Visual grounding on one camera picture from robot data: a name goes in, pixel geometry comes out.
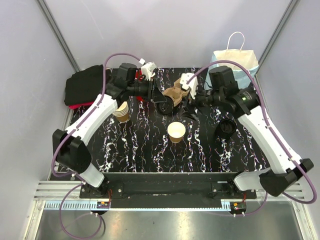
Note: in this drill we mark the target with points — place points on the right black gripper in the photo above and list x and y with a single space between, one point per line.
188 107

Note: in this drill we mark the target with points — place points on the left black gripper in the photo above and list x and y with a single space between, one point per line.
154 94

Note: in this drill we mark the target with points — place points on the black plastic cup lid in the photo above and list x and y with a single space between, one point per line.
165 108

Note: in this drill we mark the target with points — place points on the brown paper cup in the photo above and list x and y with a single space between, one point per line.
176 131

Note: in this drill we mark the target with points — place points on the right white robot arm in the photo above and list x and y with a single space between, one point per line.
286 166

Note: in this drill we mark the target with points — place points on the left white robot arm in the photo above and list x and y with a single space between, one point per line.
70 145

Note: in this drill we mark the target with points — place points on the black marble pattern mat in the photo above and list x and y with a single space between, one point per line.
142 144

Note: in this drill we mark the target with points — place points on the red cup holder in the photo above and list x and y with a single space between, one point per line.
138 75

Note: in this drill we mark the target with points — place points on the stack of brown paper cups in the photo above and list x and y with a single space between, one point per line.
122 113

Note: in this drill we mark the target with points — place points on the stack of black cup lids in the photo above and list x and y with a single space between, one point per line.
226 128

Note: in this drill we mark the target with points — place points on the black folded cloth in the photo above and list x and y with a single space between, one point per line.
84 86

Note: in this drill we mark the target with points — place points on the pink cloth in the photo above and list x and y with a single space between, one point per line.
76 106

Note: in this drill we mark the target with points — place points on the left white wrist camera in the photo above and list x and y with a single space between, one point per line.
147 70

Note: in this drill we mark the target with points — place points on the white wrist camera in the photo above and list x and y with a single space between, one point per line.
147 70
189 82

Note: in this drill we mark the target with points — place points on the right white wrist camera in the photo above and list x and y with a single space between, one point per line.
189 82

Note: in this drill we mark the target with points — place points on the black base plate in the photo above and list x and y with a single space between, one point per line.
197 191

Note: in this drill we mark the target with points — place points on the aluminium frame rail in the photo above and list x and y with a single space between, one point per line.
55 195

